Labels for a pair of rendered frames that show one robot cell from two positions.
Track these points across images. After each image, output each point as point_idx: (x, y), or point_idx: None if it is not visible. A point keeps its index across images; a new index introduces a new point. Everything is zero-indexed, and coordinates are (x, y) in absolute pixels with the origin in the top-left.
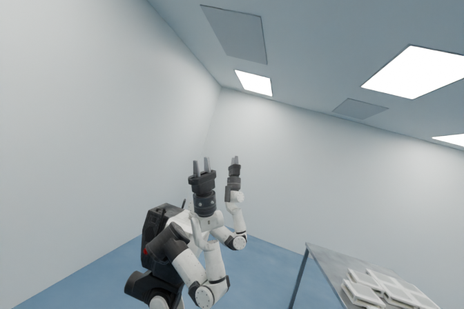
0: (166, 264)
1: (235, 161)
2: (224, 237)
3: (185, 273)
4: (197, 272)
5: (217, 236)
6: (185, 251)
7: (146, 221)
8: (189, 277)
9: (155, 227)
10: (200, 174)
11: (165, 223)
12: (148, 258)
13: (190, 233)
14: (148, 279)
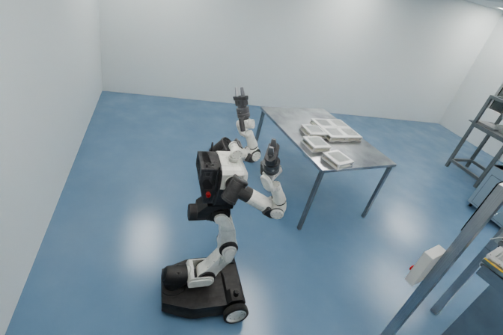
0: None
1: (242, 93)
2: (245, 156)
3: (259, 205)
4: (266, 201)
5: None
6: (254, 192)
7: (200, 177)
8: (263, 206)
9: (210, 179)
10: None
11: (221, 175)
12: (209, 198)
13: (242, 175)
14: (209, 208)
